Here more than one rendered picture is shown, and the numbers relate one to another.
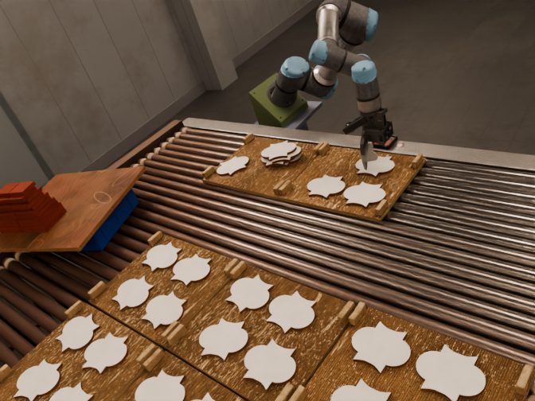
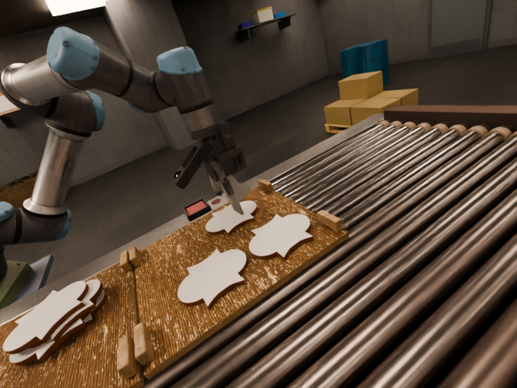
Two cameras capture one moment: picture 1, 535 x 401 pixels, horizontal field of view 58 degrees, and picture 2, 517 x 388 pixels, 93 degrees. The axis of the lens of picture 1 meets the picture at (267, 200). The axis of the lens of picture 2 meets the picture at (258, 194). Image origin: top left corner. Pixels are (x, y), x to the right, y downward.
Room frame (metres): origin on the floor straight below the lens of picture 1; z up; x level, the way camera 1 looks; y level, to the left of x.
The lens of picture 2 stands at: (1.17, 0.08, 1.27)
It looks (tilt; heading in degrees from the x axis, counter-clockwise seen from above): 28 degrees down; 291
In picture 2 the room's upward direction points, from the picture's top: 19 degrees counter-clockwise
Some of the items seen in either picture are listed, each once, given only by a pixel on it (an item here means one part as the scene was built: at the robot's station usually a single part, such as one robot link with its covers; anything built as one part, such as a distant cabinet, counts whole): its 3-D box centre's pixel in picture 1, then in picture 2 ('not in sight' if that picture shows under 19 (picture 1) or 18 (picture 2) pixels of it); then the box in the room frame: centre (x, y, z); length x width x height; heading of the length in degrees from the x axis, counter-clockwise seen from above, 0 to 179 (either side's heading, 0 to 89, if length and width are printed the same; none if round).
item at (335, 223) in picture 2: (381, 207); (329, 220); (1.20, -0.33, 0.95); 0.06 x 0.02 x 0.03; 131
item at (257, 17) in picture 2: not in sight; (261, 17); (2.44, -7.92, 2.15); 0.50 x 0.41 x 0.28; 44
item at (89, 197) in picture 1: (66, 207); not in sight; (1.78, 0.78, 1.03); 0.50 x 0.50 x 0.02; 62
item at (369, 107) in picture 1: (369, 102); (201, 118); (1.43, -0.42, 1.19); 0.08 x 0.08 x 0.05
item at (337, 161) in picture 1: (350, 179); (226, 246); (1.44, -0.31, 0.93); 0.41 x 0.35 x 0.02; 41
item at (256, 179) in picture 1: (263, 164); (25, 368); (1.75, -0.04, 0.93); 0.41 x 0.35 x 0.02; 40
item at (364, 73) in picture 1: (365, 79); (184, 81); (1.43, -0.42, 1.27); 0.09 x 0.08 x 0.11; 165
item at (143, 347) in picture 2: (285, 187); (142, 342); (1.50, -0.08, 0.95); 0.06 x 0.02 x 0.03; 131
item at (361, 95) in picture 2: not in sight; (367, 103); (0.66, -3.60, 0.32); 1.13 x 0.86 x 0.63; 141
